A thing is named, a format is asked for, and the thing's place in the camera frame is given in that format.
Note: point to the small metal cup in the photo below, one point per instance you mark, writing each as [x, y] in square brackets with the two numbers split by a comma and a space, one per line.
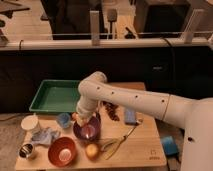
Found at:
[27, 151]

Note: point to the purple bowl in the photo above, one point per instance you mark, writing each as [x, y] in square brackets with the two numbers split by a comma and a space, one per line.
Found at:
[90, 131]

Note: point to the crumpled blue cloth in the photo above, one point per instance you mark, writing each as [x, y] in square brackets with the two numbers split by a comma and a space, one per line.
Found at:
[45, 137]

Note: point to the wooden board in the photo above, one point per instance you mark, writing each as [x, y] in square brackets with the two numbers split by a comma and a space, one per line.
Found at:
[141, 150]

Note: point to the red orange pepper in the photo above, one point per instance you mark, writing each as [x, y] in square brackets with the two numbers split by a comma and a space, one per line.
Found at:
[74, 116]

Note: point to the blue plastic cup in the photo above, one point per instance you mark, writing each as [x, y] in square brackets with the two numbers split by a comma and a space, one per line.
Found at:
[64, 120]

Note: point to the blue sponge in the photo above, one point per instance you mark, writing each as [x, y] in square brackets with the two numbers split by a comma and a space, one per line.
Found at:
[129, 116]

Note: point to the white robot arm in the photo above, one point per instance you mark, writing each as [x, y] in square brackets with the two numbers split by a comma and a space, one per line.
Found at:
[194, 116]

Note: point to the yellow red apple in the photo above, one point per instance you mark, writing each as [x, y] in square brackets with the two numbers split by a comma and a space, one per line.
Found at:
[92, 151]

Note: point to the white paper cup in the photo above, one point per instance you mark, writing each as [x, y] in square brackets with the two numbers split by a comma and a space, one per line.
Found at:
[31, 124]

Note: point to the red bowl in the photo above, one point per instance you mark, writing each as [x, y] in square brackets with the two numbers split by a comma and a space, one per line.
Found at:
[62, 152]

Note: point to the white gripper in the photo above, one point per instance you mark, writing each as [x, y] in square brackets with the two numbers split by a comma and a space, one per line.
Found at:
[84, 115]

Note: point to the green plastic tray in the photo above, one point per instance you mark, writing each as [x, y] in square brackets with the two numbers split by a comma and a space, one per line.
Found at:
[56, 96]

